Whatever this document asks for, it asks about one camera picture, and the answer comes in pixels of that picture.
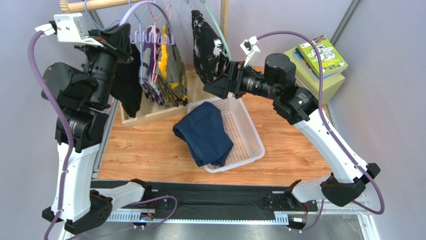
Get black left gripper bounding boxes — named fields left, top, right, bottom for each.
left=79, top=22, right=134, bottom=108

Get lilac plastic hanger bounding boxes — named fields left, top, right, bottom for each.
left=118, top=0, right=176, bottom=46

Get dark blue denim trousers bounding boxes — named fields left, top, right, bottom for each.
left=172, top=101, right=234, bottom=167

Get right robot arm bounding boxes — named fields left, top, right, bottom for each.
left=203, top=53, right=380, bottom=208

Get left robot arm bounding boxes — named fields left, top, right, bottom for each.
left=42, top=23, right=152, bottom=236

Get light blue hanger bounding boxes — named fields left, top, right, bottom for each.
left=82, top=0, right=121, bottom=30

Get black white splattered trousers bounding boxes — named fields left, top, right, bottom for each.
left=191, top=10, right=229, bottom=85

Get mint green hanger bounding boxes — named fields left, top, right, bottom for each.
left=185, top=0, right=232, bottom=65

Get purple grey patterned trousers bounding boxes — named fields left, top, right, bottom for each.
left=139, top=25, right=165, bottom=106

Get grey yellow camouflage trousers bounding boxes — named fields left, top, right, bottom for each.
left=155, top=44, right=189, bottom=107

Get pink hanger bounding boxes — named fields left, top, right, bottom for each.
left=148, top=5, right=162, bottom=84

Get white perforated plastic basket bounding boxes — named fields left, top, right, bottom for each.
left=187, top=94, right=266, bottom=173

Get wooden clothes rack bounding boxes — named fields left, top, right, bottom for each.
left=59, top=0, right=230, bottom=128

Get blue book under stack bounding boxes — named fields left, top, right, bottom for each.
left=293, top=48, right=343, bottom=80

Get green drawer cabinet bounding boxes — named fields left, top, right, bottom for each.
left=282, top=47, right=347, bottom=106

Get green cover book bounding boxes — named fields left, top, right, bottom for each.
left=295, top=34, right=349, bottom=79

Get blue wire hanger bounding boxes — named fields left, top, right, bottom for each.
left=133, top=8, right=148, bottom=81

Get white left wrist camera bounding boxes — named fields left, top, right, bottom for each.
left=35, top=13, right=104, bottom=48

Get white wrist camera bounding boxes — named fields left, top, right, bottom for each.
left=240, top=36, right=261, bottom=67
left=35, top=13, right=104, bottom=48

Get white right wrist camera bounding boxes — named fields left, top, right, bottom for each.
left=240, top=36, right=261, bottom=67

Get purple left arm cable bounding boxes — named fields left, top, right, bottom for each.
left=27, top=30, right=179, bottom=240

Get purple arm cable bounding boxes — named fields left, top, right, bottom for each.
left=27, top=30, right=179, bottom=240
left=256, top=30, right=386, bottom=232

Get aluminium corner post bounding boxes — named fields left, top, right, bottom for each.
left=330, top=0, right=363, bottom=45

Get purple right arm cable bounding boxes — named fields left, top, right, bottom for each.
left=256, top=30, right=386, bottom=232

